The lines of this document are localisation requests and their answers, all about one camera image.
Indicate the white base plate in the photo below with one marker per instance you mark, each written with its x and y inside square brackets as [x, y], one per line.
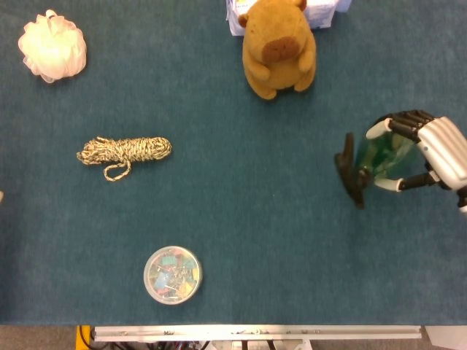
[447, 337]

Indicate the white mesh bath sponge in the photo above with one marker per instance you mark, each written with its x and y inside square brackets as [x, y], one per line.
[53, 47]

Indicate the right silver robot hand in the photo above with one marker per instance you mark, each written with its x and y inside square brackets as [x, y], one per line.
[438, 149]

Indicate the aluminium frame rail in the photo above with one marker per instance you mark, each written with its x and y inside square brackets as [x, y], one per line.
[255, 332]

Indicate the yellow frame part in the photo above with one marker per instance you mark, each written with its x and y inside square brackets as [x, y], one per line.
[83, 337]

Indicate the round clear box of clips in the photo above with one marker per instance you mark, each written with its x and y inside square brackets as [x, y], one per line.
[173, 275]

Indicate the green spray bottle black trigger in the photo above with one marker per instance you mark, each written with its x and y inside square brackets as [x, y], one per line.
[379, 160]

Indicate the white blue tissue package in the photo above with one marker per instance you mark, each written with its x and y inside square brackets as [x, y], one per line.
[321, 12]

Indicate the brown capybara plush toy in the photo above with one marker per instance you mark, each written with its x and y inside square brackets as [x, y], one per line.
[277, 47]

